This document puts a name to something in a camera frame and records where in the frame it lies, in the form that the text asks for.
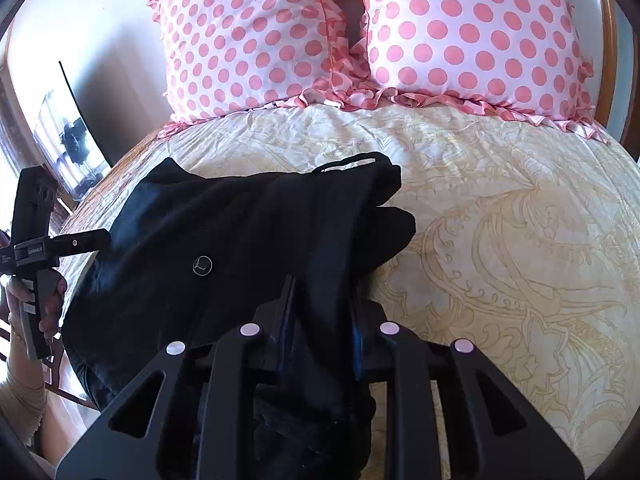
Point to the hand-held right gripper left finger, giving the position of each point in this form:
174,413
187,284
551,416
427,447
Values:
287,322

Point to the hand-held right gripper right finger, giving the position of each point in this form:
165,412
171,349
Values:
359,340

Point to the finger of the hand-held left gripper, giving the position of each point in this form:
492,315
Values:
80,242

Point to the black pants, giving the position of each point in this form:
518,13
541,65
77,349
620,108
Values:
225,220

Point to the person's left forearm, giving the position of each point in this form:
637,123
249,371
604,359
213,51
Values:
20,400

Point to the person's left hand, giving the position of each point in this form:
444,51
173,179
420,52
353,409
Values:
55,305

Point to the dark wooden chair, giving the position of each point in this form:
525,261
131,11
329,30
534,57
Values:
75,396

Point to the cream patterned bedspread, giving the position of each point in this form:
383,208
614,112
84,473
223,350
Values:
500,235

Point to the pink polka dot pillow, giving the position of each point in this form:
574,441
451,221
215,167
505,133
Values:
240,50
475,35

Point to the wooden headboard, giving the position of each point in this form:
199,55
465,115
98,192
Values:
611,60

